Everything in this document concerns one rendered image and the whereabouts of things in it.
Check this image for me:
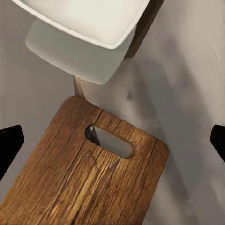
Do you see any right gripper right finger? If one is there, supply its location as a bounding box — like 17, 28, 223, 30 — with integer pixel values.
210, 124, 225, 162

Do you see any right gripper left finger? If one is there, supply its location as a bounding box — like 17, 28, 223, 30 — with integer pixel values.
0, 125, 24, 181

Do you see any cutting board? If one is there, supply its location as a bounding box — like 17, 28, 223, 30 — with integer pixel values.
0, 96, 169, 225

